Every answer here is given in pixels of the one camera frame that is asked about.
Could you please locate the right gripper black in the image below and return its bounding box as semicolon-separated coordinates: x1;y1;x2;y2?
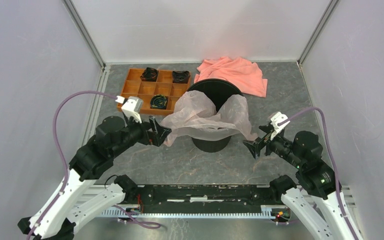
242;123;305;168

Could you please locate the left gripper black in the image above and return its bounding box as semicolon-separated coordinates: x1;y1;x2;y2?
111;112;173;158

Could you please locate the pink plastic trash bag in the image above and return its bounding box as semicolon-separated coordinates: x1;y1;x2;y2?
160;90;258;147

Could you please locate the black trash bin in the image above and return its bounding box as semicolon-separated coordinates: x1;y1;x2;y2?
187;78;244;153

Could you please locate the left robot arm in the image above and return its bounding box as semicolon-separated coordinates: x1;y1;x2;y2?
17;116;172;240

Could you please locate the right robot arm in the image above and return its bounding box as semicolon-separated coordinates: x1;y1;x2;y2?
243;124;363;240

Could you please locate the orange compartment tray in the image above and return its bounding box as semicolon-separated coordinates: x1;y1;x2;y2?
120;68;191;116

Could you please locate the black rolled belt left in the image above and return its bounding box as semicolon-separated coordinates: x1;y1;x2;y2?
140;67;159;82

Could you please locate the black rolled belt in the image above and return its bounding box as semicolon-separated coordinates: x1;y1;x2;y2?
140;67;159;82
171;70;191;84

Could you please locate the black rolled belt right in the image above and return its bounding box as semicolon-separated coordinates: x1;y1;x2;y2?
171;70;191;84

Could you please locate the salmon pink cloth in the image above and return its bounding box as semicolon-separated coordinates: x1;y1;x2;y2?
193;56;268;98

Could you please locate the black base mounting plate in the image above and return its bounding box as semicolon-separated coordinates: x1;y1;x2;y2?
122;184;283;214

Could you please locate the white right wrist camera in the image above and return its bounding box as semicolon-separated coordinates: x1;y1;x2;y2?
268;111;290;140

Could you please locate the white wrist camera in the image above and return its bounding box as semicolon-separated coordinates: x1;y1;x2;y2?
268;111;290;140
115;95;144;124

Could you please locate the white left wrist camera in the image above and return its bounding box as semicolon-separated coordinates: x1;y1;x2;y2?
115;95;144;124

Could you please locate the aluminium frame rail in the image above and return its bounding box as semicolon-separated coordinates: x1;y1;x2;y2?
55;184;356;220

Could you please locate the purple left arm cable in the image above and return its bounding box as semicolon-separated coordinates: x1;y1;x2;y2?
26;91;118;240

